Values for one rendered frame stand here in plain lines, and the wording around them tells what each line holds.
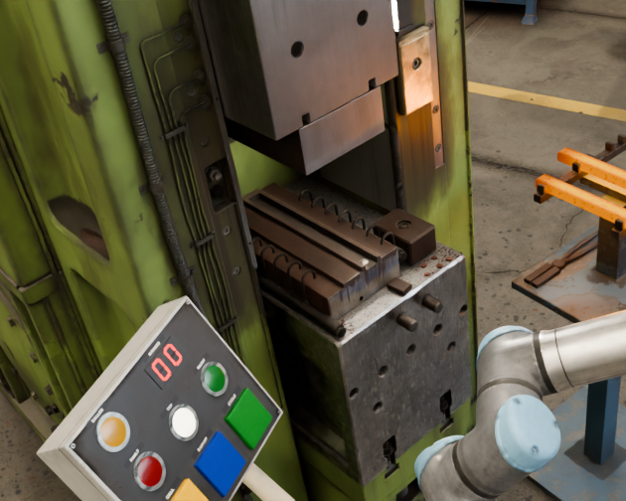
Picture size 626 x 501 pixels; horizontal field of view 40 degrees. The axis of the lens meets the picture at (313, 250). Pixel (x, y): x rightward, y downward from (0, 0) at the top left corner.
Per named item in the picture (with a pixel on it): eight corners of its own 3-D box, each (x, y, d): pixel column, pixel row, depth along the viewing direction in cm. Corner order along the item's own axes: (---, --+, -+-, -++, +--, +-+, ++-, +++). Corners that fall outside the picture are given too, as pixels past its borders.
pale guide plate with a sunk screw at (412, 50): (434, 100, 190) (429, 27, 180) (405, 116, 186) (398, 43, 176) (427, 97, 192) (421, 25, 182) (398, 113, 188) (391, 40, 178)
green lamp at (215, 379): (234, 385, 145) (228, 366, 142) (211, 400, 143) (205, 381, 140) (223, 376, 147) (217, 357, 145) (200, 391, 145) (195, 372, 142)
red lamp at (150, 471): (171, 476, 131) (164, 458, 128) (145, 495, 129) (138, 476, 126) (160, 465, 133) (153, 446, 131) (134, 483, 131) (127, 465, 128)
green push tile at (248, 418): (273, 417, 150) (247, 387, 147) (254, 449, 144) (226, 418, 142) (266, 419, 151) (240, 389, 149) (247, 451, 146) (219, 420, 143)
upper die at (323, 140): (385, 130, 165) (381, 85, 160) (306, 176, 156) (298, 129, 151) (252, 77, 193) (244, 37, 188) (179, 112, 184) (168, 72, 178)
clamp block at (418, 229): (438, 249, 192) (436, 225, 188) (411, 266, 188) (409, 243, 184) (399, 229, 200) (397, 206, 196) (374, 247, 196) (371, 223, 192)
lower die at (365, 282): (399, 275, 186) (396, 244, 181) (331, 323, 177) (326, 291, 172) (278, 208, 214) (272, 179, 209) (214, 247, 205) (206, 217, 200)
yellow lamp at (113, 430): (135, 437, 128) (127, 417, 126) (108, 456, 126) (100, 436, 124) (125, 426, 130) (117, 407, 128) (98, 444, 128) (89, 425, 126)
